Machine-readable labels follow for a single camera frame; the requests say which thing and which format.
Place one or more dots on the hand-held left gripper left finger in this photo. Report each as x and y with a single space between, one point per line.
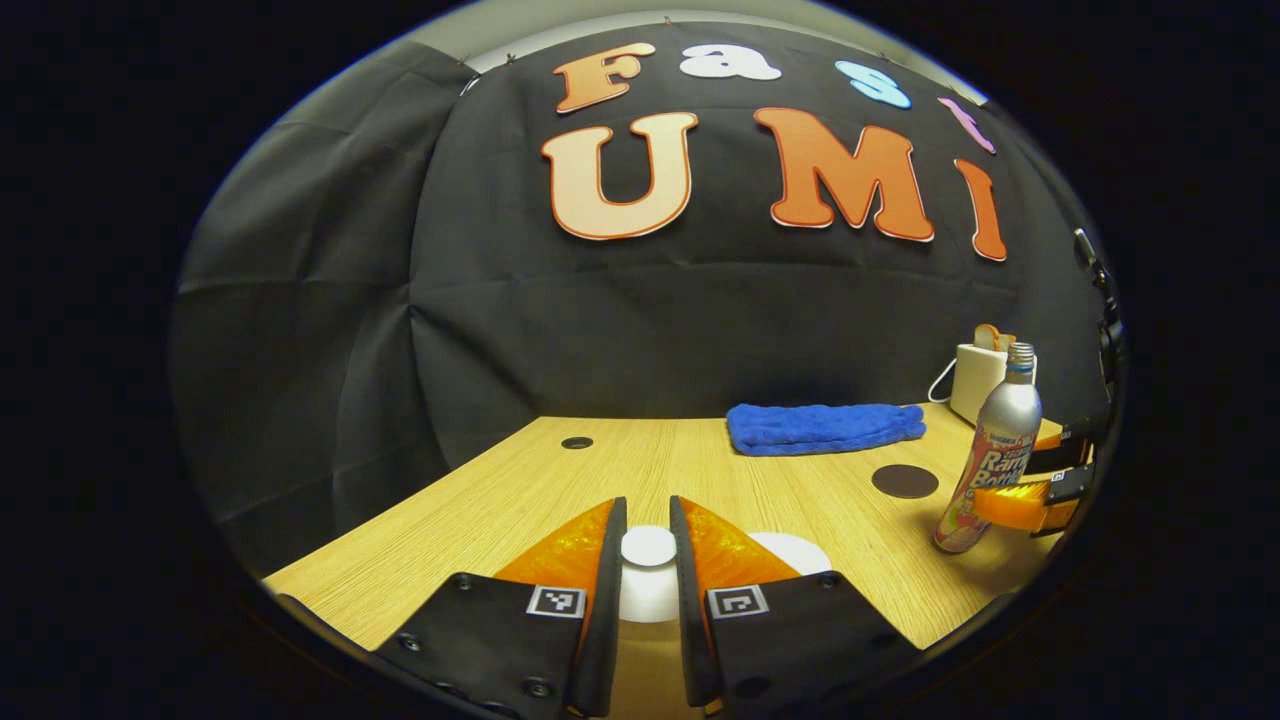
605 620

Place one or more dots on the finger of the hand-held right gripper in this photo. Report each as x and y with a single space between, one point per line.
1065 452
1070 485

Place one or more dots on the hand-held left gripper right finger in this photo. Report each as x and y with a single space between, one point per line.
690 620

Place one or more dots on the silver water bottle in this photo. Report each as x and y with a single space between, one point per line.
995 450

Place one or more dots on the white teacup lid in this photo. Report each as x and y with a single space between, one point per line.
648 548

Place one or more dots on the white teacup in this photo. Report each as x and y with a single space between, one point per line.
795 552

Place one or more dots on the dark round coaster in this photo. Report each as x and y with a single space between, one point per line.
905 481

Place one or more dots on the white toaster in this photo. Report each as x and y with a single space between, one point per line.
975 385

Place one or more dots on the bread slice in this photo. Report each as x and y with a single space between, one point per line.
990 337

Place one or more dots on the black table grommet hole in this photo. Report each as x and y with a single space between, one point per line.
577 442

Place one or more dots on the blue cloth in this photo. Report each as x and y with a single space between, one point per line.
825 428

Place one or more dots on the black backdrop cloth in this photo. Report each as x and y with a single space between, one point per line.
600 330

